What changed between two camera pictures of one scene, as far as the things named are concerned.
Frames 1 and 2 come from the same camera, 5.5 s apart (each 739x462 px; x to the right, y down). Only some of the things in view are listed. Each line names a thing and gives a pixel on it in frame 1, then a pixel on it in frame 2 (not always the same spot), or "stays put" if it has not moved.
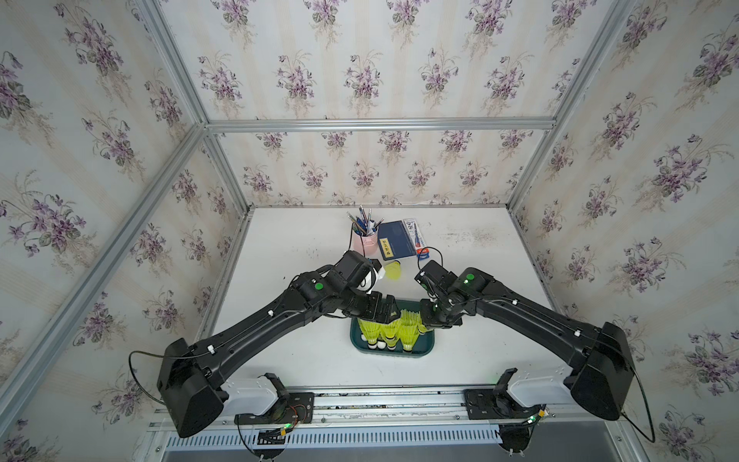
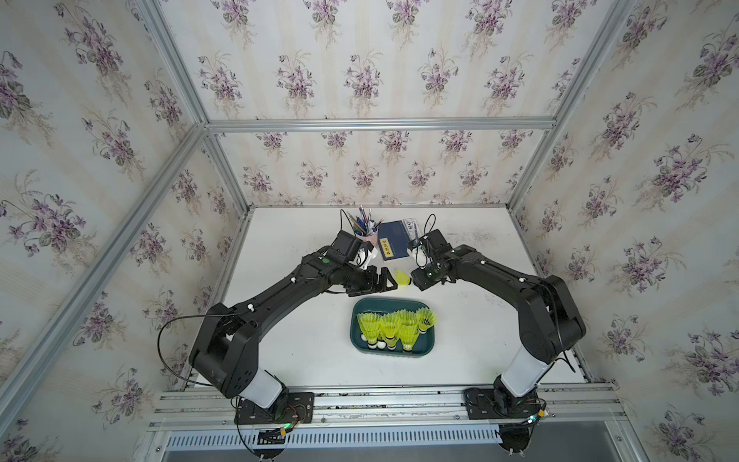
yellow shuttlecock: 390,331 stays put
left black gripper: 375,314 to 371,285
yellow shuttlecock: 371,331 stays put
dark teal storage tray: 422,346 stays put
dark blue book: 394,241 stays put
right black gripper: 428,322 to 419,277
